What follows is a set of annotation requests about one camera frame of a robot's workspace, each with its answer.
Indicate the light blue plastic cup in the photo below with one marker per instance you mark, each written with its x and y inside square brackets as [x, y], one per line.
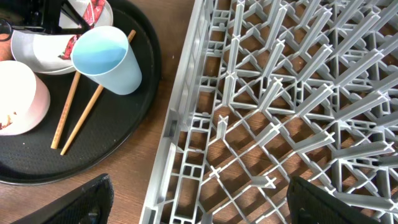
[109, 59]

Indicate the round black serving tray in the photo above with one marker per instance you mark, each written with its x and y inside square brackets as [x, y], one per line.
[27, 159]

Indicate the left wooden chopstick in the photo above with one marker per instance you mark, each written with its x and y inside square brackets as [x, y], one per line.
[65, 111]

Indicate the wooden chopstick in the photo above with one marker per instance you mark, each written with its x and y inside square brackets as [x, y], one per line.
[90, 105]
[65, 111]

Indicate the grey round plate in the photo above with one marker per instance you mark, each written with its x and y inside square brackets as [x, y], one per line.
[41, 52]

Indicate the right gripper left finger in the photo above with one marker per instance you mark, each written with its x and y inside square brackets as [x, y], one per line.
[89, 203]

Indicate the food scraps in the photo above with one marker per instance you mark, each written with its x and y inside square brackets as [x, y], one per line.
[7, 120]

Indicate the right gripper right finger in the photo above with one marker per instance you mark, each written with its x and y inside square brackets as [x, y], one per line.
[309, 204]

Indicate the pink bowl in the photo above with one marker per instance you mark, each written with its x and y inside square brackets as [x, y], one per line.
[23, 92]

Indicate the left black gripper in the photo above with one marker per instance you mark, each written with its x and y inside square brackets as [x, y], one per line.
[40, 16]

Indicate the right wooden chopstick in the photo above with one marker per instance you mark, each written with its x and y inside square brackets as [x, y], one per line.
[90, 105]

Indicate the grey dishwasher rack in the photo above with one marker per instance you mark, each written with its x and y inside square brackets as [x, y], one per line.
[269, 90]

